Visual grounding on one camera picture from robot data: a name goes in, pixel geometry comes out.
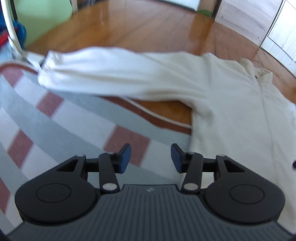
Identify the cream fleece zip jacket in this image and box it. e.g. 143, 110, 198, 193
38, 47, 295, 232

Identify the checked red grey rug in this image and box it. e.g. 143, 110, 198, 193
1, 63, 191, 233

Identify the blue red cloth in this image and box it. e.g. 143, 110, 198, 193
0, 9, 27, 50

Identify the white wood drawer cabinet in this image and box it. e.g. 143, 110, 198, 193
215, 1, 295, 75

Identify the green mat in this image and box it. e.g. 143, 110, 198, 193
14, 0, 72, 46

